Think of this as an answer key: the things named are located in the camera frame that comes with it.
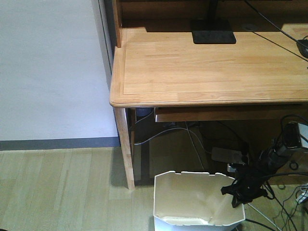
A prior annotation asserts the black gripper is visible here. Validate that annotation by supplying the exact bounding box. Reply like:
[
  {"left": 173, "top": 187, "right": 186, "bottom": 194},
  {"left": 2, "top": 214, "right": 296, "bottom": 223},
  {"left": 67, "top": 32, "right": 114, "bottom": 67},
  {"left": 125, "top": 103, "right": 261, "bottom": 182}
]
[{"left": 221, "top": 166, "right": 267, "bottom": 208}]

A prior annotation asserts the white plastic trash bin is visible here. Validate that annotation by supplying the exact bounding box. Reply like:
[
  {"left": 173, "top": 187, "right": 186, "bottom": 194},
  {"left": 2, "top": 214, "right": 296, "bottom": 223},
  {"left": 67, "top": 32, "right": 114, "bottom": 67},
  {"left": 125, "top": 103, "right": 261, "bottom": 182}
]
[{"left": 153, "top": 171, "right": 245, "bottom": 231}]

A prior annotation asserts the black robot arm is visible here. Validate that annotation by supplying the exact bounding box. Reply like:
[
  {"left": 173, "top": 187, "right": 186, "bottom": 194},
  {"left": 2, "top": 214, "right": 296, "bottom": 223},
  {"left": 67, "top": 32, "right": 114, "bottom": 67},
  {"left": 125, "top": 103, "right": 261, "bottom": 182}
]
[{"left": 221, "top": 121, "right": 308, "bottom": 208}]

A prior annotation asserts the white power strip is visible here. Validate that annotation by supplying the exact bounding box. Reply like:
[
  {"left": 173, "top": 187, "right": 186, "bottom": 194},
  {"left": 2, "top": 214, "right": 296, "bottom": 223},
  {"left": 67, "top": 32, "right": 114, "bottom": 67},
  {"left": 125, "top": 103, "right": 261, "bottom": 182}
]
[{"left": 211, "top": 147, "right": 249, "bottom": 165}]

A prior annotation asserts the wooden drawer cabinet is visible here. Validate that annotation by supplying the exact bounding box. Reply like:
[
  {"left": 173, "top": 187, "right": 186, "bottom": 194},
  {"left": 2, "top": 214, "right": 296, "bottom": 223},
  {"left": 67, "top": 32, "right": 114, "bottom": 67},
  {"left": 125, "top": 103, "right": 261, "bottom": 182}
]
[{"left": 269, "top": 150, "right": 308, "bottom": 185}]

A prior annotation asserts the black device on desk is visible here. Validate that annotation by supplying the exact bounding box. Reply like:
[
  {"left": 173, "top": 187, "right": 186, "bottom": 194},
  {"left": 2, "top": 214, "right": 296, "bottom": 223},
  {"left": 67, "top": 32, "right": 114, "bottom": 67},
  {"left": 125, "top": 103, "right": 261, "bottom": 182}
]
[{"left": 296, "top": 36, "right": 308, "bottom": 58}]

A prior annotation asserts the light wooden desk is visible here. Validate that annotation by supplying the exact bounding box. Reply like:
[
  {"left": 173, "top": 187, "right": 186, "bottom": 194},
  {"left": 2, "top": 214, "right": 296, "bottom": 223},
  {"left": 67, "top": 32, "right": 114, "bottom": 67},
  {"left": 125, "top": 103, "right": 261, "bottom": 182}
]
[{"left": 110, "top": 0, "right": 308, "bottom": 189}]

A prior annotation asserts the black monitor stand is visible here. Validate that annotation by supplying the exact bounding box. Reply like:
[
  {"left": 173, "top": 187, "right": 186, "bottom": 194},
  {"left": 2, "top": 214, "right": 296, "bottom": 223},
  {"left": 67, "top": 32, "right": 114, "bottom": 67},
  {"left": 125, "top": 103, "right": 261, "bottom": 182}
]
[{"left": 190, "top": 0, "right": 236, "bottom": 44}]

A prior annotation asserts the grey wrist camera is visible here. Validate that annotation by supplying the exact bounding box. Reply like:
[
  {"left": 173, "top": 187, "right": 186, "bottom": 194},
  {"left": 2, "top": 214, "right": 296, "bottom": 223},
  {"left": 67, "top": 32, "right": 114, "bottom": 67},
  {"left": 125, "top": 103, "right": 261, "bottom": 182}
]
[{"left": 227, "top": 163, "right": 244, "bottom": 173}]

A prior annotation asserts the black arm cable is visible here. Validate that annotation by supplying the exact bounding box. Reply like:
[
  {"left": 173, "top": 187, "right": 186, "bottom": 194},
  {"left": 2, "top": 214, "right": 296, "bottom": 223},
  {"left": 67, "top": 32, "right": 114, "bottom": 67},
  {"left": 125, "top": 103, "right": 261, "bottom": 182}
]
[{"left": 262, "top": 114, "right": 308, "bottom": 231}]

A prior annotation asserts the white cable under desk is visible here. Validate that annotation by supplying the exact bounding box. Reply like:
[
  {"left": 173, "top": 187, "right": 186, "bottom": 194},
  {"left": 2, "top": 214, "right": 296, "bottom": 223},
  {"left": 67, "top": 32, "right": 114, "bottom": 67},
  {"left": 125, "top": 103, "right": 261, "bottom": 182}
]
[{"left": 134, "top": 127, "right": 214, "bottom": 154}]

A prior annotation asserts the black cable across desk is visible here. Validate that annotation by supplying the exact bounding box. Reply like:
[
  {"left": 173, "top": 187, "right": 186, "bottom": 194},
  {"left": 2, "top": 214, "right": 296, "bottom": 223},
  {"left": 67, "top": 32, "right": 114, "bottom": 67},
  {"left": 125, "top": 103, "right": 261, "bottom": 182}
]
[{"left": 243, "top": 0, "right": 308, "bottom": 61}]

